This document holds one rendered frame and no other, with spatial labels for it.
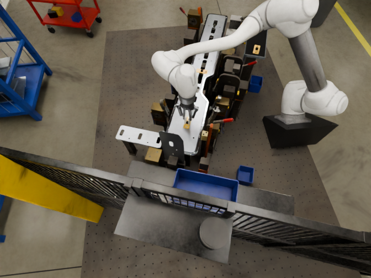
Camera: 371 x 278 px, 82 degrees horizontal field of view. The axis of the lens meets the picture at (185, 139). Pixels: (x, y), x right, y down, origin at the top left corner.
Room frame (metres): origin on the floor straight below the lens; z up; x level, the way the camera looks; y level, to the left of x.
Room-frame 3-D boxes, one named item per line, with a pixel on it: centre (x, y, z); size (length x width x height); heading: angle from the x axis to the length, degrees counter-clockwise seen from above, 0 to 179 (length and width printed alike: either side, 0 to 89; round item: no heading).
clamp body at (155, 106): (0.83, 0.18, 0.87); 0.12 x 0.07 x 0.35; 75
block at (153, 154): (0.48, 0.18, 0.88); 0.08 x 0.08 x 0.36; 75
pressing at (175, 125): (1.19, -0.13, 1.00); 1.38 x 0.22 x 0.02; 165
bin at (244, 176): (0.45, -0.40, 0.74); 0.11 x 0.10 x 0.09; 165
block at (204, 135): (0.61, -0.11, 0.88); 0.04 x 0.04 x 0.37; 75
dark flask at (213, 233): (0.04, -0.06, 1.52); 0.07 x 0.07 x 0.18
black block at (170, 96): (0.95, 0.11, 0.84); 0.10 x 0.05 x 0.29; 75
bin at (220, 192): (0.25, -0.08, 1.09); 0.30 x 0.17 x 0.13; 76
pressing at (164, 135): (0.46, 0.06, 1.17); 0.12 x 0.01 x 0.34; 75
